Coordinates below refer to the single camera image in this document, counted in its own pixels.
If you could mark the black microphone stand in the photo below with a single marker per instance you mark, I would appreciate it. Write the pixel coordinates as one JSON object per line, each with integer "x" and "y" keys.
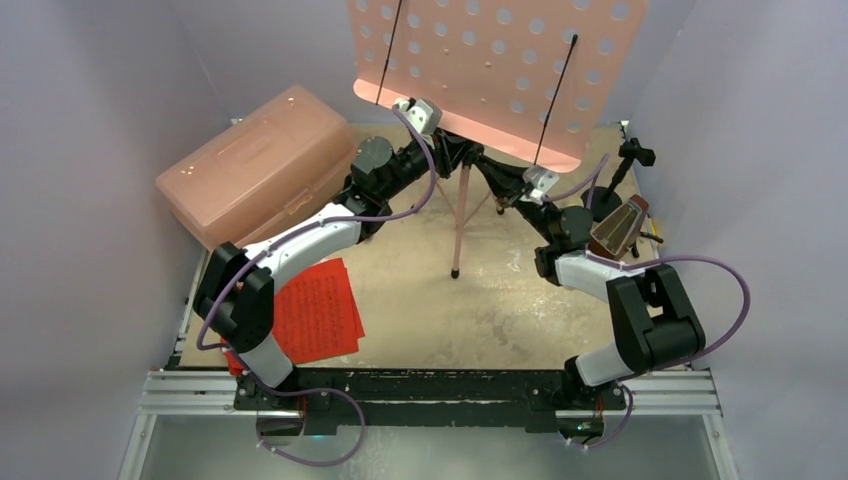
{"x": 602, "y": 201}

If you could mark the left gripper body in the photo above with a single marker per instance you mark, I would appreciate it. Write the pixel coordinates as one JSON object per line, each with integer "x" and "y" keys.
{"x": 417, "y": 161}

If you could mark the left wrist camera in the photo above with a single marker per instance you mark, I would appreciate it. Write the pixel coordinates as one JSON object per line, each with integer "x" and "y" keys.
{"x": 423, "y": 115}

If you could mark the pink plastic storage box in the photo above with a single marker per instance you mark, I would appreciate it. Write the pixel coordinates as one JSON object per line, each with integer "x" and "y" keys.
{"x": 272, "y": 170}

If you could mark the pink tripod music stand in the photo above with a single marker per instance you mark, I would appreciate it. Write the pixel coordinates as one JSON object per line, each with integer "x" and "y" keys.
{"x": 526, "y": 79}

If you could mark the brown metronome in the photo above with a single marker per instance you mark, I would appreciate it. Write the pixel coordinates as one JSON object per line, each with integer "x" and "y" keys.
{"x": 615, "y": 234}

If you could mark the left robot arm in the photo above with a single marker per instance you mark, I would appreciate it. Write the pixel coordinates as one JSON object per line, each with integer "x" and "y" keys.
{"x": 235, "y": 296}

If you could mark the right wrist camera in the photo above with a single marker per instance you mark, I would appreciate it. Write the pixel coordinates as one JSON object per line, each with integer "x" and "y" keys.
{"x": 537, "y": 183}

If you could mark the aluminium frame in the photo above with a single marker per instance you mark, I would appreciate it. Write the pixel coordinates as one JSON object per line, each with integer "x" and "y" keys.
{"x": 496, "y": 314}

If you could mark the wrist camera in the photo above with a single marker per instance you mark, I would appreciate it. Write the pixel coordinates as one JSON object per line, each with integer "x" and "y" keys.
{"x": 537, "y": 183}
{"x": 423, "y": 115}

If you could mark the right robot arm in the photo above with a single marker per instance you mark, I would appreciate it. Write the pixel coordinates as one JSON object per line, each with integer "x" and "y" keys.
{"x": 653, "y": 320}

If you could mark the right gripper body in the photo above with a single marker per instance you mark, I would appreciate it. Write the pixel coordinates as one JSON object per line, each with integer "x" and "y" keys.
{"x": 519, "y": 189}

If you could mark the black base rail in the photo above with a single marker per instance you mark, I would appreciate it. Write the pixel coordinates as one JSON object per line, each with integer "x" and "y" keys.
{"x": 324, "y": 399}

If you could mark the black pliers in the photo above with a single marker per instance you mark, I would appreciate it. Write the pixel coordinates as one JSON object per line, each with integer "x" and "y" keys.
{"x": 634, "y": 248}

